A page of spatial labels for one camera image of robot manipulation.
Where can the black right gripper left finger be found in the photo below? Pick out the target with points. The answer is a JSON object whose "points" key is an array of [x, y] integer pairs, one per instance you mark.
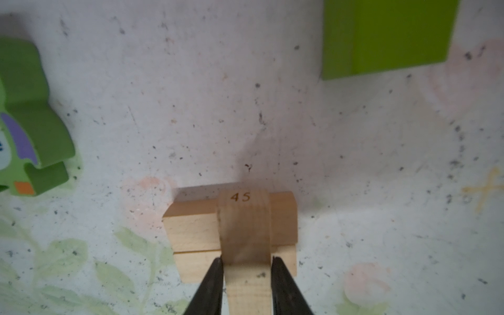
{"points": [[209, 295]]}

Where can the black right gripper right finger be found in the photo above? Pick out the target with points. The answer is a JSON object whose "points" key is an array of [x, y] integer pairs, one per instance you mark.
{"points": [[287, 299]]}

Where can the natural wood block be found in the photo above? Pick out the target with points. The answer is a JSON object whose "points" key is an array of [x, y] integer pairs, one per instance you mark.
{"points": [[192, 225], [245, 233], [192, 266]]}

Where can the green wood block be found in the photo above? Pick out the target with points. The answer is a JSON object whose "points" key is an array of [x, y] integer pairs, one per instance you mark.
{"points": [[362, 37]]}

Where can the green owl number toy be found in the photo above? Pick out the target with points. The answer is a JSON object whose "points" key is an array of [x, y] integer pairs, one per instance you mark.
{"points": [[35, 142]]}

